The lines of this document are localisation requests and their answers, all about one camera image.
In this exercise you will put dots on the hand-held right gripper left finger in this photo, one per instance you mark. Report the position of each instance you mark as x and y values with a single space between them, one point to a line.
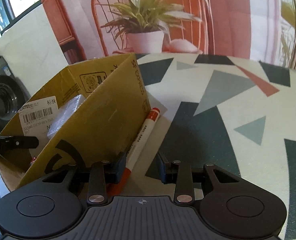
120 167

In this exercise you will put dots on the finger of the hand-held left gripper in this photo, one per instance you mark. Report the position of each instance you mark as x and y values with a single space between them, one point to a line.
23 142

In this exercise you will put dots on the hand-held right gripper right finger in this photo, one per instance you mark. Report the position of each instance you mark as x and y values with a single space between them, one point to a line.
163 170

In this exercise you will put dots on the red and white marker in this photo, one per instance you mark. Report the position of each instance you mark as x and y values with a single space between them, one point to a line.
141 135

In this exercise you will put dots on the brown cardboard box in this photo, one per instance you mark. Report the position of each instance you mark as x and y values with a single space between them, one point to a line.
100 120

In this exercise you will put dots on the clear plastic box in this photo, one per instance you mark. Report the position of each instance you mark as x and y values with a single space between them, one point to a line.
68 110

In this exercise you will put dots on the grey washing machine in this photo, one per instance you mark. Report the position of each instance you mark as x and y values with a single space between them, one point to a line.
5 97

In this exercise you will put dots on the geometric patterned tablecloth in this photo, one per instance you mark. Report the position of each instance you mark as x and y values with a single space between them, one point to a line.
237 155

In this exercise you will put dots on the white marble-look panel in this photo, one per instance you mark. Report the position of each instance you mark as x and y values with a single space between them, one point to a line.
30 50

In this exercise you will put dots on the printed wall backdrop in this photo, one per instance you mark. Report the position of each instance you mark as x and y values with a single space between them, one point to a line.
225 17

